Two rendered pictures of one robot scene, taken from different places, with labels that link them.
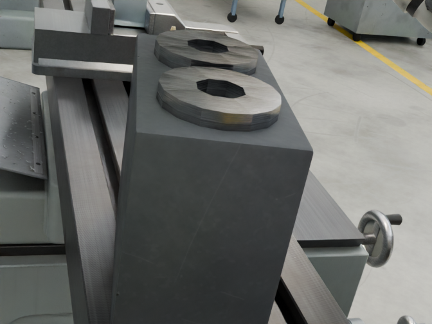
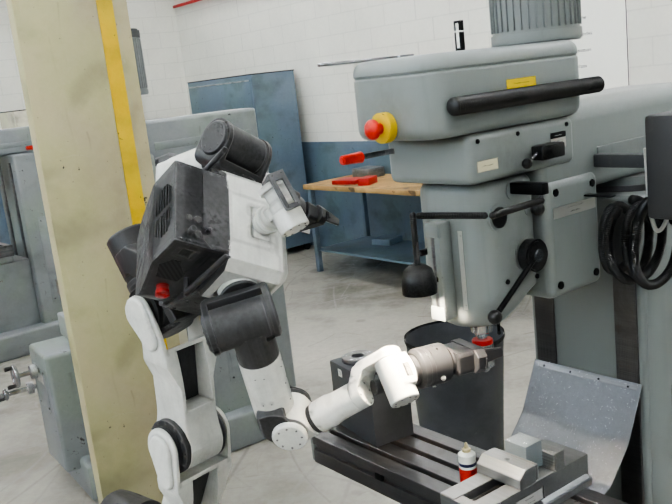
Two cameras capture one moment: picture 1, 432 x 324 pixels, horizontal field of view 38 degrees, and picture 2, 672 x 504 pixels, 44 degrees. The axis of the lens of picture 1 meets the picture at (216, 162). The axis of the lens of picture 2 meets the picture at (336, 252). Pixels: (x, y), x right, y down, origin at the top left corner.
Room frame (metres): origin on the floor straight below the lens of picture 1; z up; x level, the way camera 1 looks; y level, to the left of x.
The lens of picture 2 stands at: (2.52, -0.63, 1.87)
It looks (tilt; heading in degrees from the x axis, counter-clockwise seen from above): 12 degrees down; 164
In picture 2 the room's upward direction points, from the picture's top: 6 degrees counter-clockwise
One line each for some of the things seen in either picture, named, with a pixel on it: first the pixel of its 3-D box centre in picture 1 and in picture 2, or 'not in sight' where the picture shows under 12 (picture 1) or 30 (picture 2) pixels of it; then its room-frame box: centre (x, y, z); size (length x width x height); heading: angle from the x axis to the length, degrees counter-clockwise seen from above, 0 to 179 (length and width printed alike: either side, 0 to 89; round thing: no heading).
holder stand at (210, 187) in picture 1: (195, 175); (370, 394); (0.47, 0.02, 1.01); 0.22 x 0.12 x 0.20; 11
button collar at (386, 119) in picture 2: not in sight; (383, 127); (0.99, -0.06, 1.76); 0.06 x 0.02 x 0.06; 21
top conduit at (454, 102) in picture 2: not in sight; (529, 94); (1.03, 0.24, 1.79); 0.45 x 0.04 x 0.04; 111
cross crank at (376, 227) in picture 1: (359, 238); not in sight; (1.08, -0.31, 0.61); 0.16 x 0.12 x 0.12; 111
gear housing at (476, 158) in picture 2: not in sight; (481, 149); (0.89, 0.19, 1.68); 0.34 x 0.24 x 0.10; 111
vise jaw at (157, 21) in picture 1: (160, 15); (507, 468); (1.02, 0.13, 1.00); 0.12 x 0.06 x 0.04; 19
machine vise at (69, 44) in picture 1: (142, 35); (516, 478); (1.01, 0.16, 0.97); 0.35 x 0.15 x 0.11; 109
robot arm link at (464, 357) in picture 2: not in sight; (449, 361); (0.92, 0.06, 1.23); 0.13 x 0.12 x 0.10; 8
